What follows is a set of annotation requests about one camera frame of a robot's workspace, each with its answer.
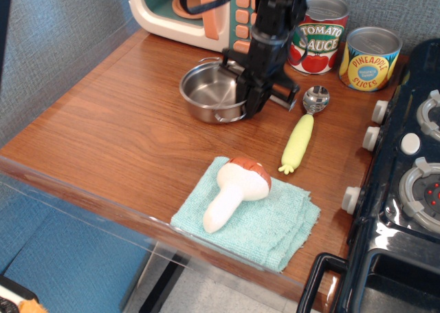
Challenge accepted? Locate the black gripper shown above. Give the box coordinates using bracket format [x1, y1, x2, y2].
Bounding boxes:
[222, 30, 299, 119]

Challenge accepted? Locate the small stainless steel pot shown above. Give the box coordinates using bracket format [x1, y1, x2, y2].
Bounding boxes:
[179, 57, 246, 124]

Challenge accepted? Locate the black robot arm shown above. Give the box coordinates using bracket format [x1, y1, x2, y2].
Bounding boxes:
[222, 0, 307, 119]

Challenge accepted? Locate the tomato sauce can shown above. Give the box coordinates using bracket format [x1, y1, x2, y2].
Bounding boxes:
[289, 0, 349, 74]

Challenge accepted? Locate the plush mushroom toy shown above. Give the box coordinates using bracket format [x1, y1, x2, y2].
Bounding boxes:
[203, 157, 272, 233]

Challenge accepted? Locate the toy microwave teal and peach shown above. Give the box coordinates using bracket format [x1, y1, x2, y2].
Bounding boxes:
[129, 0, 256, 53]

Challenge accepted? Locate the pineapple slices can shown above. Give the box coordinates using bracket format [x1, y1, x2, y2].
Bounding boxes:
[339, 27, 402, 92]

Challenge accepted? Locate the light teal folded cloth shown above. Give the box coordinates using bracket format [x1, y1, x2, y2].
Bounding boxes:
[170, 156, 320, 272]

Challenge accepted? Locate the black toy stove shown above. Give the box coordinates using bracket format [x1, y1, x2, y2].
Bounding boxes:
[297, 39, 439, 312]

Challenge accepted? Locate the orange black object corner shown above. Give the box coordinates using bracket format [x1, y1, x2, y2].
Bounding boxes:
[1, 276, 47, 312]

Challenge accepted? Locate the spoon with yellow-green handle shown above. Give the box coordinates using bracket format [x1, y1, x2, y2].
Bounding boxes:
[278, 85, 330, 175]

